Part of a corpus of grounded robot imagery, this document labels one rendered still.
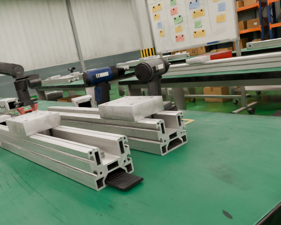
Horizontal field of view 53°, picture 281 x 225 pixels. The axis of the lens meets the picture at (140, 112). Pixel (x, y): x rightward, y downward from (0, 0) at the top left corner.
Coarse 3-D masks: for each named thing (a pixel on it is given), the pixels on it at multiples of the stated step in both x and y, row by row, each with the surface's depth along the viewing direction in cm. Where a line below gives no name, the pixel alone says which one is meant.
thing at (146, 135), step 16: (64, 112) 106; (80, 112) 108; (96, 112) 99; (160, 112) 75; (176, 112) 72; (80, 128) 96; (96, 128) 87; (112, 128) 81; (128, 128) 75; (144, 128) 72; (160, 128) 67; (176, 128) 72; (128, 144) 77; (144, 144) 72; (160, 144) 67; (176, 144) 72
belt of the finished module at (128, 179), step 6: (108, 174) 61; (114, 174) 60; (120, 174) 60; (126, 174) 59; (108, 180) 58; (114, 180) 57; (120, 180) 57; (126, 180) 56; (132, 180) 56; (138, 180) 55; (114, 186) 55; (120, 186) 54; (126, 186) 54
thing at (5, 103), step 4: (4, 100) 207; (8, 100) 207; (12, 100) 209; (16, 100) 211; (4, 104) 208; (8, 104) 209; (12, 104) 211; (4, 108) 211; (8, 108) 207; (12, 108) 214; (8, 112) 207
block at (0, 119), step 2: (0, 116) 124; (2, 116) 122; (4, 116) 121; (6, 116) 120; (8, 116) 120; (10, 116) 120; (0, 118) 118; (2, 118) 118; (4, 118) 119; (6, 118) 119; (0, 120) 118; (2, 120) 118; (4, 120) 119; (0, 122) 121; (2, 122) 121; (4, 122) 121; (0, 124) 120; (2, 124) 120; (4, 124) 121
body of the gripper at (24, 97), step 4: (20, 92) 140; (24, 92) 141; (28, 92) 143; (20, 96) 141; (24, 96) 141; (28, 96) 142; (20, 100) 141; (24, 100) 141; (28, 100) 142; (36, 100) 145; (16, 104) 143; (20, 104) 140
